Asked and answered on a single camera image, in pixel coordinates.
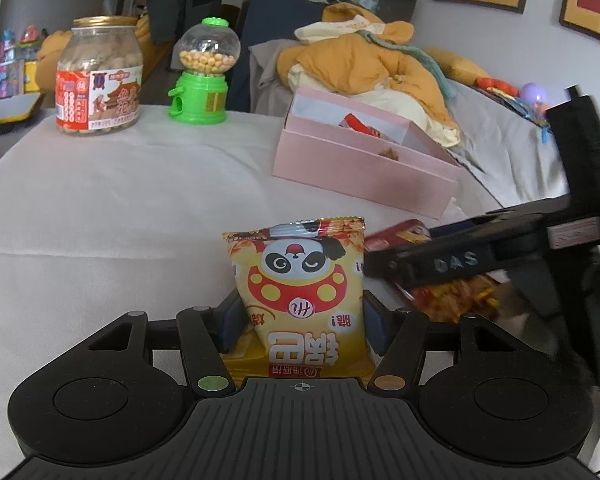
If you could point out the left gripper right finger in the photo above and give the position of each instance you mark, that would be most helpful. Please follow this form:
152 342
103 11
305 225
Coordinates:
411 348

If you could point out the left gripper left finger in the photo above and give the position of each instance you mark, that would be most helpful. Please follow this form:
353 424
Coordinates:
201 335

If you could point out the yellow panda snack bag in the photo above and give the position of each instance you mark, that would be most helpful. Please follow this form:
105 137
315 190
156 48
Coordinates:
301 284

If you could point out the red snack packet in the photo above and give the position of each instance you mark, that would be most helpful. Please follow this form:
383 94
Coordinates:
351 122

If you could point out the gloved hand on right gripper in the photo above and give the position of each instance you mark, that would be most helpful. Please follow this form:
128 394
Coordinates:
561 292

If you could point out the white tablecloth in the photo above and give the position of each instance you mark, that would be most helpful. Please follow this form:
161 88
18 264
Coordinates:
92 228

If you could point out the purple balloon toy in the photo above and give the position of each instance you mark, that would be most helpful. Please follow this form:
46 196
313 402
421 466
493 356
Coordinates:
534 95

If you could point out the yellow pillow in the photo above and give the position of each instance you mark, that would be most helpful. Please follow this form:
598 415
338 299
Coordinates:
457 67

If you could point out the pink gift box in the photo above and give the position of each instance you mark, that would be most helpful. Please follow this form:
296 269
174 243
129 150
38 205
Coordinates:
409 172

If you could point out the large snack jar gold lid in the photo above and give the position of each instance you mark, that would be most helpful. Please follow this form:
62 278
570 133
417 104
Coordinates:
98 101

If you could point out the green gumball candy dispenser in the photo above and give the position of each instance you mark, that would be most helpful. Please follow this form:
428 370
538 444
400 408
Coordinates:
207 51

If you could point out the yellow edged tray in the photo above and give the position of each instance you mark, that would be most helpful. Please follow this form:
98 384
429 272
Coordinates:
16 109

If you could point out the orange and cream quilt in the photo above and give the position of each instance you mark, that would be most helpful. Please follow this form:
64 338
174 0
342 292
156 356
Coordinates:
352 53

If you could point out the dark blue cabinet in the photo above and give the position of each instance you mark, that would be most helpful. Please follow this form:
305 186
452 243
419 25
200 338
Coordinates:
265 28

